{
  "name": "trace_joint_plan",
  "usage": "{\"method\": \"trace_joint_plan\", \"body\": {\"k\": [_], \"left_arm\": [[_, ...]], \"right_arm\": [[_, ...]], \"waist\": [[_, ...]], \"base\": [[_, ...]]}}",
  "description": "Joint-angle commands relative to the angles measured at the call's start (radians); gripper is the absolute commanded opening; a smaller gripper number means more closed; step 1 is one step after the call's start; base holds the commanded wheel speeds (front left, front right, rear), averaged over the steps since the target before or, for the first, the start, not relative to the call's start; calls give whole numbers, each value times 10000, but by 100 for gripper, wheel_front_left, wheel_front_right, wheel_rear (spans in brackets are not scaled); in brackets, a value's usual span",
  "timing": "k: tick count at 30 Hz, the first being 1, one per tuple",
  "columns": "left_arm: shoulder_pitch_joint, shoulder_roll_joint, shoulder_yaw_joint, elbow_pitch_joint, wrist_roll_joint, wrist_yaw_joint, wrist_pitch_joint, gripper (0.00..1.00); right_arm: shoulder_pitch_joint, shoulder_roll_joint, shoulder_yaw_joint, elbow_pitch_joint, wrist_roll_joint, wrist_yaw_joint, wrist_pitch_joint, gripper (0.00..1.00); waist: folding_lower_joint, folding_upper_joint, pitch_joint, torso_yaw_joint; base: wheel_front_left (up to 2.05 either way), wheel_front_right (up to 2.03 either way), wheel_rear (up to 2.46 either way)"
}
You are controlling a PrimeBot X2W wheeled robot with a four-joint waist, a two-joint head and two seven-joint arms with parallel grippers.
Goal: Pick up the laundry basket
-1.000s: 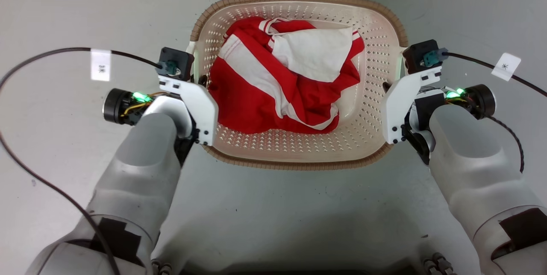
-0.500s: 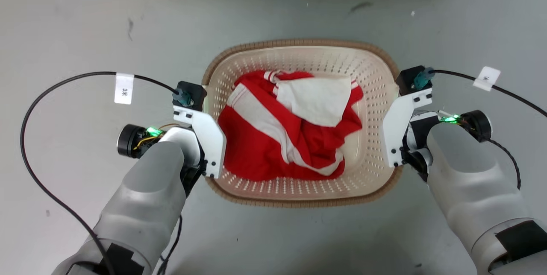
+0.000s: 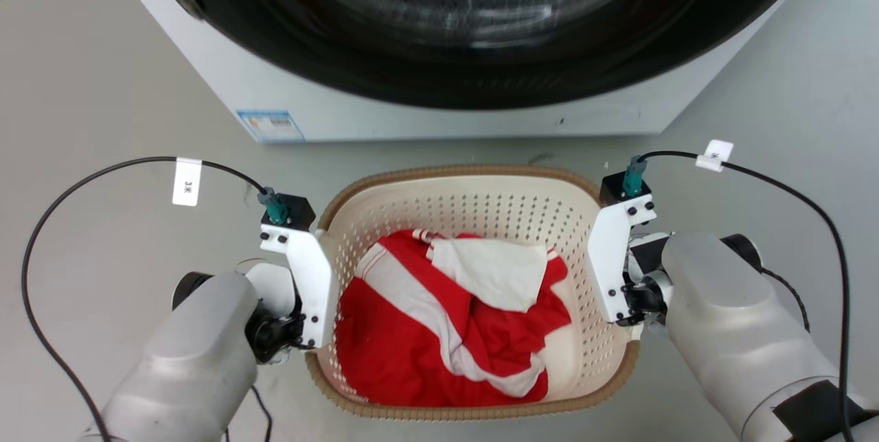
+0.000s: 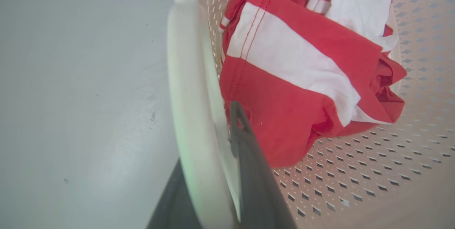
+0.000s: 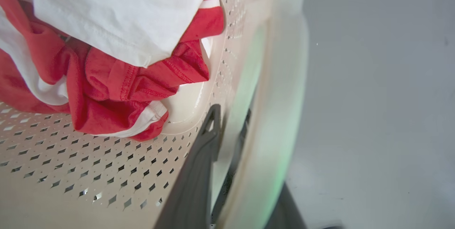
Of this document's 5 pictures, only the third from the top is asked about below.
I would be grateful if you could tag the white washing machine body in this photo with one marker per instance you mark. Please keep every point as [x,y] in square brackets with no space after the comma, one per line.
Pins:
[329,107]

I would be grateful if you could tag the blue white energy label sticker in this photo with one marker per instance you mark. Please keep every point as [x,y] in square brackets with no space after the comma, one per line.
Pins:
[271,125]

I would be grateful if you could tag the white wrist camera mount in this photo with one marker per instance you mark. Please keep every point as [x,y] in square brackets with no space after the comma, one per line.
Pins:
[312,277]
[608,257]

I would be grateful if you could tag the beige perforated plastic laundry basket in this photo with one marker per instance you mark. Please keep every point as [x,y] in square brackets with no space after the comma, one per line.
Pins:
[481,208]

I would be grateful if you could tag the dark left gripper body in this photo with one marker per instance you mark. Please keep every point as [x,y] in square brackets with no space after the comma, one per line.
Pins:
[273,335]

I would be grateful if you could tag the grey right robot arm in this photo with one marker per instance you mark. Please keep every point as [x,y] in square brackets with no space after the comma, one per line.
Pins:
[728,318]

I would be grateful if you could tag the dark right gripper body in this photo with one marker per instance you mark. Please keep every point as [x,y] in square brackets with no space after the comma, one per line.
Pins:
[642,301]

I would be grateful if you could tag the red white striped garment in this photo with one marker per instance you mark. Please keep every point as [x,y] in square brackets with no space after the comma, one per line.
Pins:
[398,353]

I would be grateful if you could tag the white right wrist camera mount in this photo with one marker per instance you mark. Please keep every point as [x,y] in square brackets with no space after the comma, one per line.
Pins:
[608,257]

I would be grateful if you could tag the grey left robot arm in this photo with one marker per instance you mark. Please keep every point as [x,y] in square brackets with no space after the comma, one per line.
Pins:
[192,359]

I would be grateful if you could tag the black round washing machine door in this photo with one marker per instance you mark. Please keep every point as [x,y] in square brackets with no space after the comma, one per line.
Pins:
[275,40]

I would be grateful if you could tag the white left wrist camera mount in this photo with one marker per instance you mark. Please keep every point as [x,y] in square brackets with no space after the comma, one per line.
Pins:
[312,277]

